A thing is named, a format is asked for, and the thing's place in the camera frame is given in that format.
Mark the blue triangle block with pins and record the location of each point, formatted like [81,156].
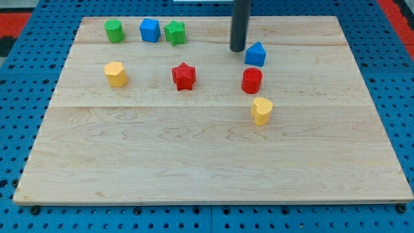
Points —
[256,55]

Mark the red star block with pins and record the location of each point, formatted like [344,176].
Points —
[184,76]

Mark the green star block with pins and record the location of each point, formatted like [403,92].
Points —
[175,32]

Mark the yellow heart block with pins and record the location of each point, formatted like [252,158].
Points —
[261,110]

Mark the light wooden board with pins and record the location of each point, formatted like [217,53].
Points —
[146,143]

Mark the red cylinder block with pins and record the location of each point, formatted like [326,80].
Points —
[251,81]

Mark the blue cube block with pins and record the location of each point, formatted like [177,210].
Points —
[150,30]

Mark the yellow hexagon block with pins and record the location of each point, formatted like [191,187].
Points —
[115,74]

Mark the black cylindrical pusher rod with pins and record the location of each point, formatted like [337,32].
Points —
[240,17]

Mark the green cylinder block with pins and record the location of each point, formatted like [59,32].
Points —
[114,30]

